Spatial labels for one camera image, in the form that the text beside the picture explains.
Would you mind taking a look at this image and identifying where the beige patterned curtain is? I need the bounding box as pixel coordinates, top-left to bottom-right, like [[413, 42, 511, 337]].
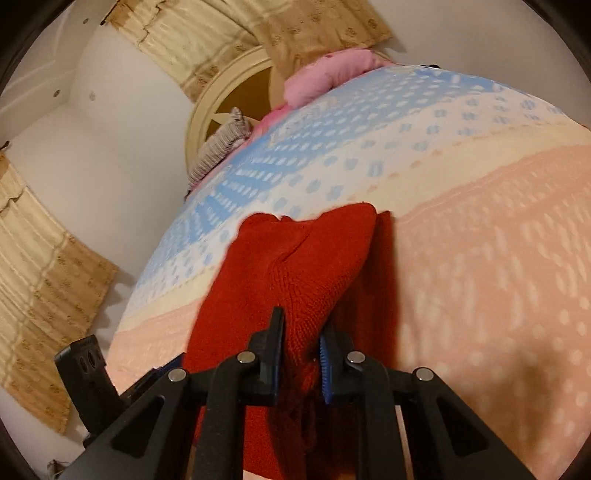
[[105, 0, 393, 104], [0, 152, 120, 435]]

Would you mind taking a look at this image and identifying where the striped cloth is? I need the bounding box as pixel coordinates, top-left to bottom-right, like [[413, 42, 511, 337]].
[[188, 107, 252, 188]]

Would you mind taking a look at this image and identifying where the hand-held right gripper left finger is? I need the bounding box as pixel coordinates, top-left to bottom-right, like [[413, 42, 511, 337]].
[[65, 307, 287, 480]]

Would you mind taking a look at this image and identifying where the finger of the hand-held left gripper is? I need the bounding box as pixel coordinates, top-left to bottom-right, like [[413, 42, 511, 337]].
[[122, 353, 188, 402]]

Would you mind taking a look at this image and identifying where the pink cloth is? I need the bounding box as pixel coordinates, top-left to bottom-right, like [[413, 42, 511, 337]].
[[261, 48, 393, 123]]

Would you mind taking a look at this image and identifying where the red knitted sweater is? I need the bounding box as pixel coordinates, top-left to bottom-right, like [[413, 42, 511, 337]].
[[185, 202, 400, 480]]

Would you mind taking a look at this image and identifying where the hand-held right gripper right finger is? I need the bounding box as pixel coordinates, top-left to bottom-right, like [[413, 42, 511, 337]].
[[318, 322, 539, 480]]

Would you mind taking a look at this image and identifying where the dotted pink and blue blanket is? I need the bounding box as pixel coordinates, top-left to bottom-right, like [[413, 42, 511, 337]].
[[108, 62, 591, 480]]

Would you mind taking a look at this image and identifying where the cream wooden headboard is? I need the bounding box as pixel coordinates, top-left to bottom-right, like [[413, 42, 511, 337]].
[[185, 46, 289, 185]]

